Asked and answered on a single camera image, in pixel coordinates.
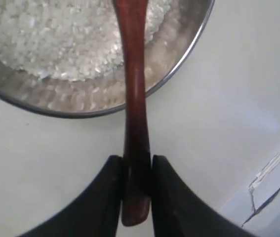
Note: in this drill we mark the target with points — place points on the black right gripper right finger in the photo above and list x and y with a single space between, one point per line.
179 212

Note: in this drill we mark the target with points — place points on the steel bowl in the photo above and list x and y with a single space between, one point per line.
164 54

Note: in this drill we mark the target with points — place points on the dark red wooden spoon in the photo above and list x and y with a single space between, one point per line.
131 16

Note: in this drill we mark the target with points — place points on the white rice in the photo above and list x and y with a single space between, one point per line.
62 39

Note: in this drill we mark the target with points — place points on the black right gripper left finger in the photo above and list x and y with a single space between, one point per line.
94 213

